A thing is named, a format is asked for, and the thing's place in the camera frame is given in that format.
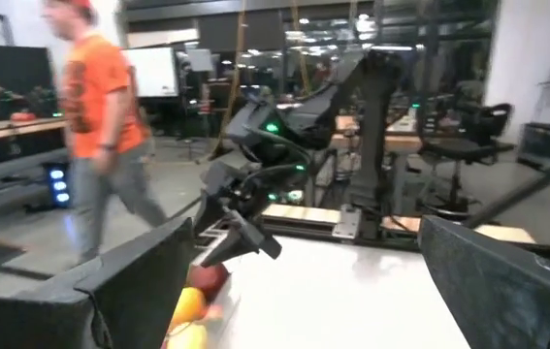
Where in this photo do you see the black office chair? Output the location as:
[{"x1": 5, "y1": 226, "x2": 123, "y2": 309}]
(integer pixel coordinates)
[{"x1": 419, "y1": 102, "x2": 516, "y2": 219}]

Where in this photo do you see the computer with blue lights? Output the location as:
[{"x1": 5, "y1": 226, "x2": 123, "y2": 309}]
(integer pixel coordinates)
[{"x1": 44, "y1": 162, "x2": 72, "y2": 209}]

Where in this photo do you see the dark red apple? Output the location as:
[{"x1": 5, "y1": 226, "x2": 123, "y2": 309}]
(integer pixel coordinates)
[{"x1": 185, "y1": 263, "x2": 231, "y2": 301}]

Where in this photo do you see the black table frame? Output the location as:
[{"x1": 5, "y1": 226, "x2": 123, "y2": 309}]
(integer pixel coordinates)
[{"x1": 254, "y1": 154, "x2": 550, "y2": 268}]

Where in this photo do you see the wooden workbench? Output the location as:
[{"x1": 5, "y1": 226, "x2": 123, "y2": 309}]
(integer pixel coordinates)
[{"x1": 0, "y1": 115, "x2": 70, "y2": 229}]

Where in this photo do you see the wooden table board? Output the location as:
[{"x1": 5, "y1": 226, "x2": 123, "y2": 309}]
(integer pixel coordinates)
[{"x1": 259, "y1": 203, "x2": 537, "y2": 246}]

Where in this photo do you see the orange fruit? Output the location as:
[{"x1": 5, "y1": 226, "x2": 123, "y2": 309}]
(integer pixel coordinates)
[{"x1": 170, "y1": 286, "x2": 208, "y2": 333}]

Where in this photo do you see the black storage box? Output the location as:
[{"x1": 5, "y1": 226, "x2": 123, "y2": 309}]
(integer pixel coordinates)
[{"x1": 516, "y1": 121, "x2": 550, "y2": 169}]

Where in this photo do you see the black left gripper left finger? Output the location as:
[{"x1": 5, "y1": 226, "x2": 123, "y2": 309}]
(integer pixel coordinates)
[{"x1": 0, "y1": 216, "x2": 194, "y2": 349}]

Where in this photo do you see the white board screen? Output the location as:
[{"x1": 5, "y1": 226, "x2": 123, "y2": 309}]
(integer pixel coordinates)
[{"x1": 121, "y1": 46, "x2": 179, "y2": 98}]

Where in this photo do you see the clear plastic bin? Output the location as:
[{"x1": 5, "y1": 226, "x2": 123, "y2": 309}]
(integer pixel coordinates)
[{"x1": 160, "y1": 227, "x2": 237, "y2": 349}]

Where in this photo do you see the black wall monitor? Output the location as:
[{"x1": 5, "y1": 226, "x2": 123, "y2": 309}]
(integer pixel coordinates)
[{"x1": 0, "y1": 43, "x2": 55, "y2": 120}]

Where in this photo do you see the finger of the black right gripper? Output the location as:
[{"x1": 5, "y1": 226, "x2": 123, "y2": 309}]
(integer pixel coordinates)
[
  {"x1": 201, "y1": 210, "x2": 283, "y2": 268},
  {"x1": 192, "y1": 193, "x2": 227, "y2": 235}
]

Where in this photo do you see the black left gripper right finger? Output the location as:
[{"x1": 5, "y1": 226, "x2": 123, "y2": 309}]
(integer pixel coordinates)
[{"x1": 417, "y1": 215, "x2": 550, "y2": 349}]

